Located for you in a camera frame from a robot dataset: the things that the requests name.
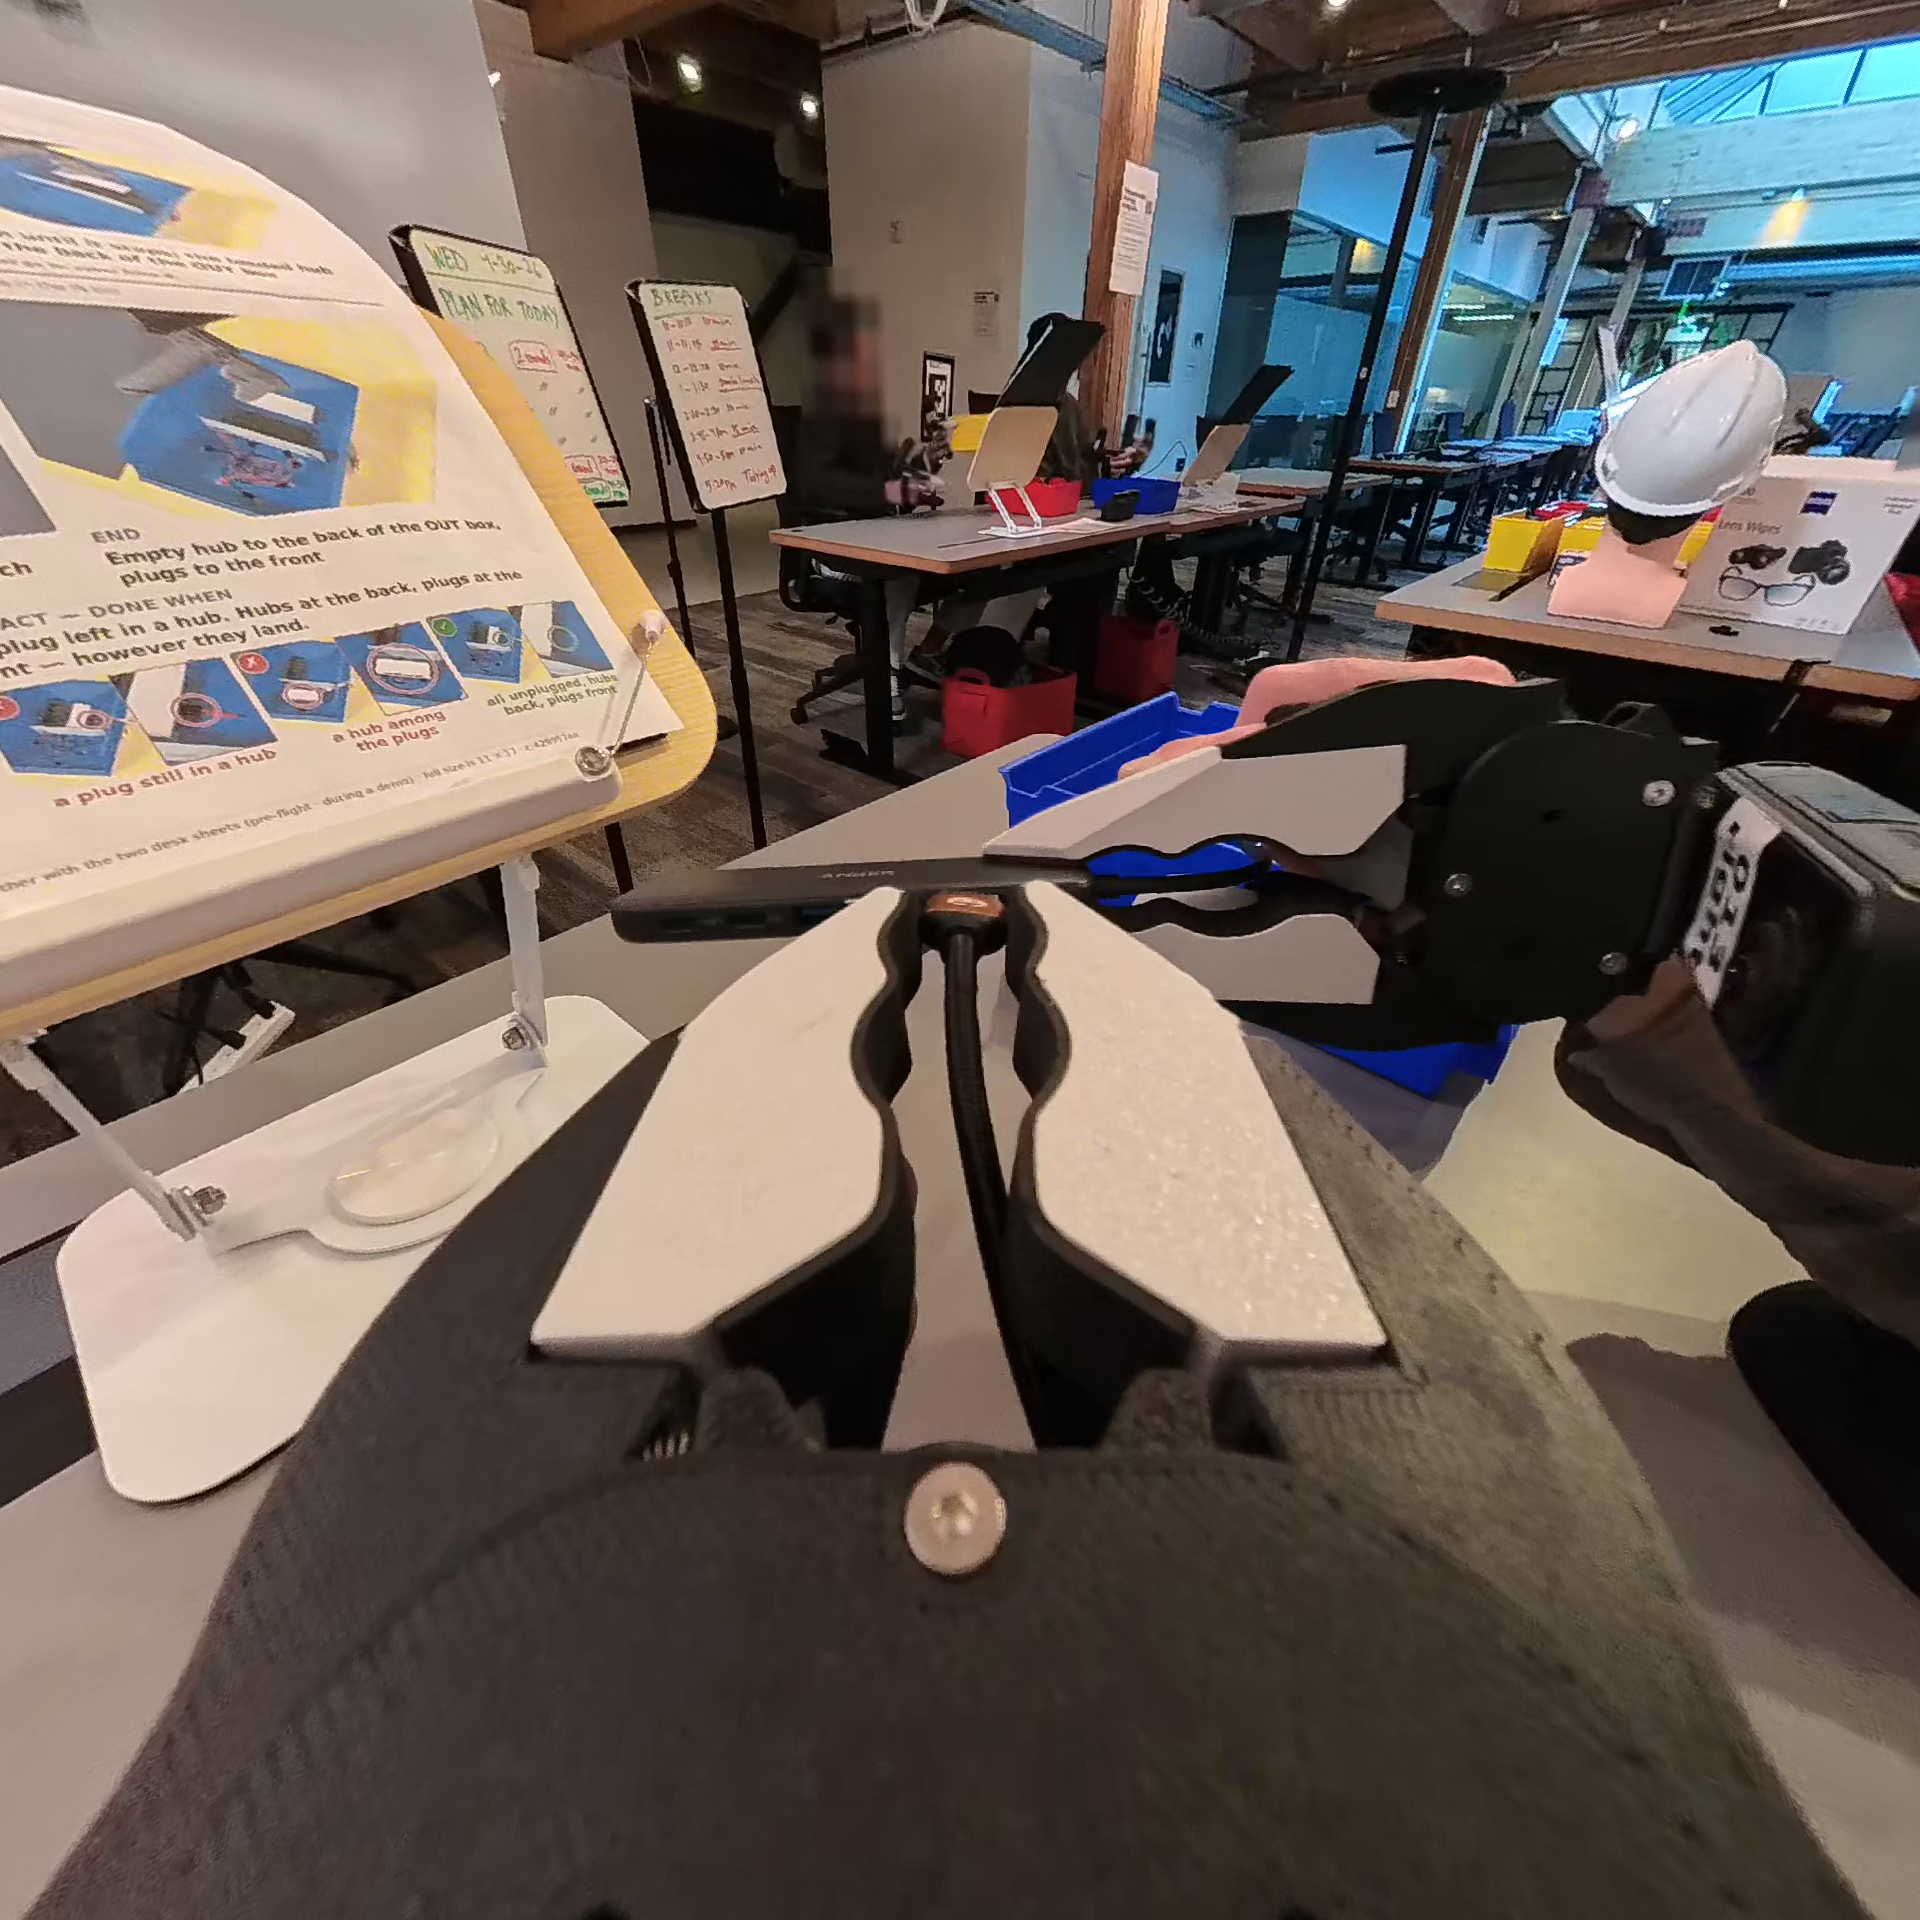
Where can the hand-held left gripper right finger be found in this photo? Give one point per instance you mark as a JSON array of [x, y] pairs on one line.
[[1184, 1171]]

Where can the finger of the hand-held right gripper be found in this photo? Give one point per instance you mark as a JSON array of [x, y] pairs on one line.
[[1304, 960], [1245, 802]]

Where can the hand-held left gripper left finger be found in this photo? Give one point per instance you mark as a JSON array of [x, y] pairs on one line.
[[720, 1155]]

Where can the blue plastic bin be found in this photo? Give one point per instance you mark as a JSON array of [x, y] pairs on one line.
[[1080, 773]]

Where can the slim dark grey usb hub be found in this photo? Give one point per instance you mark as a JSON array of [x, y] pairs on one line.
[[750, 908]]

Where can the person's right forearm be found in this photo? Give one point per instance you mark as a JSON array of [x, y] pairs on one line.
[[1800, 1201]]

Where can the person's right hand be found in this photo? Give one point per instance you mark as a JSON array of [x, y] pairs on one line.
[[1350, 682]]

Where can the red floor bin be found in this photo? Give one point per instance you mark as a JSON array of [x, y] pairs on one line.
[[1004, 716], [1136, 660]]

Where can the grey wood-edged desk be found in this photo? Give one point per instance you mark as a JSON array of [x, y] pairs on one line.
[[1725, 643]]

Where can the pink mannequin head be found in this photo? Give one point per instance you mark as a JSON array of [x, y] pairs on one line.
[[1612, 578]]

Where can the black bag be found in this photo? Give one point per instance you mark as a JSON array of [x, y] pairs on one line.
[[982, 653]]

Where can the small blue tray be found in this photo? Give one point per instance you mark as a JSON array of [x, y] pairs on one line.
[[1136, 494]]

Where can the beige document stand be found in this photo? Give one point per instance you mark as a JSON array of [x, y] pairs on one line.
[[1013, 451], [1215, 459]]

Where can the small red tray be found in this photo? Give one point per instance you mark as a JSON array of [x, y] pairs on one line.
[[1053, 499]]

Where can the row of office desks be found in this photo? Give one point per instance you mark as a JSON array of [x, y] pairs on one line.
[[1440, 473]]

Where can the white printed carton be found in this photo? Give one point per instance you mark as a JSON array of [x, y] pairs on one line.
[[1800, 555]]

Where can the grey office desk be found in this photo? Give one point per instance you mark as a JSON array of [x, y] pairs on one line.
[[930, 542]]

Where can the black office chair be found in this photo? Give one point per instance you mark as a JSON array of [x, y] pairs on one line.
[[832, 631]]

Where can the white hard hat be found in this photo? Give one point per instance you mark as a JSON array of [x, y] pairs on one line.
[[1689, 428]]

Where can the black whiteboard stand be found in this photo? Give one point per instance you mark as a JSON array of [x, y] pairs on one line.
[[737, 675]]

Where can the black document stand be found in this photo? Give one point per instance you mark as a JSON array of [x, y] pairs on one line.
[[1050, 360]]

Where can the paper notice on column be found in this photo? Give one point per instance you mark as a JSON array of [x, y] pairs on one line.
[[1136, 225]]

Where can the person's dark trouser leg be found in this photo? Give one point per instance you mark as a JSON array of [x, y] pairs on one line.
[[1844, 1424]]

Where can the whiteboard with red underlines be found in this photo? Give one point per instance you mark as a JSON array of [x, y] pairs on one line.
[[705, 390]]

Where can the wooden column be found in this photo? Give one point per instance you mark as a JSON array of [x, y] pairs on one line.
[[1124, 90]]

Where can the black pole with round top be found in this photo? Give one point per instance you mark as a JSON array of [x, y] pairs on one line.
[[1436, 90]]

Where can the whiteboard with green writing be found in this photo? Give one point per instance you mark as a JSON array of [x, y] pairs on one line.
[[510, 360]]

